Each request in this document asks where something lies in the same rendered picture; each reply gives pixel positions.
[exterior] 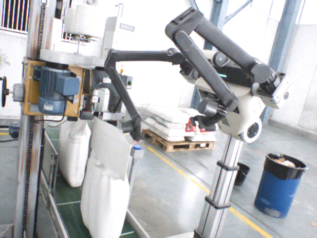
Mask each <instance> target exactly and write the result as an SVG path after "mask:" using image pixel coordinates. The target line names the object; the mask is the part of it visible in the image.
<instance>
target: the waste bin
mask: <svg viewBox="0 0 317 238"><path fill-rule="evenodd" d="M265 157H266V158H265V162H264V166H263V172H262V176H261V180H260V184H259V186H258V190H257V194H256V198H255V202H254V204H255V206H256V207H257V208H258V209H259V210H260V211H262V212H263V213H265V214H267V215H269V216H272V217H275V218H286V216H287V215H288V212H289V210H290V207H291V205H292V202H293V200H294V198H295V195H296V192H297V189H298V187H299V184H300V181H301V179H303V177H304V175H305V172H306V170H308V169H309V167H308V165H307V164H306V163H305V162H303V161H301V160H299V159H297V158H294V157H292V156H289V155H286V154H282V153H275V152H268V153H266V154H265ZM282 158H284V161H289V162H291V163H293V164H294V165H295V167H291V166H287V165H284V164H281V163H279V162H276V161H274V159H276V160H279V159H282ZM299 167H300V168H299Z"/></svg>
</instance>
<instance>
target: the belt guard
mask: <svg viewBox="0 0 317 238"><path fill-rule="evenodd" d="M40 59H41V60H45V61H50V62H55V63H61V64H68V65H81V66H95V67H104V62H105V58H99V57H91V56H86V55H84V56H83V55H76V54H73V53H72V54H71V53H67V52H61V51H53V50H47V49H41V50H40Z"/></svg>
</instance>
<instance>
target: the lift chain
mask: <svg viewBox="0 0 317 238"><path fill-rule="evenodd" d="M44 9H45V10H44ZM43 11H44V12H43ZM45 12H46V4H44V3H43V6H42V13H41V23H40V32H42V33H40V35H39V41H38V50H37V61H38V60H39V61H38V62H40V56H38V55H40V50H41V47H42V39H43V28H44V18H45ZM42 14H44V16H42ZM42 20H43V21H42ZM42 23H43V24H42ZM41 26H43V27H41ZM41 29H42V30H41ZM41 35H42V36H41ZM40 40H41V41H40ZM40 43H41V44H40ZM39 46H40V47H39ZM39 49H40V50H39ZM34 116H35V115H32V116H31V120H34ZM33 128H34V123H33V122H31V126H30V137H29V148H30V147H31V148H30V149H29V148H28V165H27V176H26V187H25V208H24V217H23V234H24V230H25V231H26V216H27V206H28V195H29V194H28V190H29V180H30V168H31V158H32V143H33ZM30 145H31V146H30ZM29 157H30V158H29ZM29 159H30V160H29ZM23 234H22V238H24V237H23V236H24V235H23Z"/></svg>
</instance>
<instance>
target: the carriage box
mask: <svg viewBox="0 0 317 238"><path fill-rule="evenodd" d="M21 64H22V65H23V69H22V81H21V84H24V99H23V102H20V107H21V109H22V112H23V114H24V115H46V116H53V115H49V114H45V113H42V112H30V104H38V102H39V96H40V95H41V94H40V93H39V91H40V81H33V73H34V66H43V65H45V63H44V62H38V61H32V60H27V59H26V58H25V57H24V58H23V61H22V63H21ZM24 66H25V67H26V68H27V72H26V81H25V80H24ZM68 69H70V70H71V72H73V73H75V74H77V75H79V76H78V77H79V78H80V79H81V82H80V86H79V93H78V95H76V102H75V104H72V103H71V102H70V101H67V109H66V112H65V115H64V117H79V112H80V104H81V101H82V93H83V83H84V75H85V68H83V67H81V66H78V65H69V68H68ZM58 116H59V117H62V116H63V114H61V115H58Z"/></svg>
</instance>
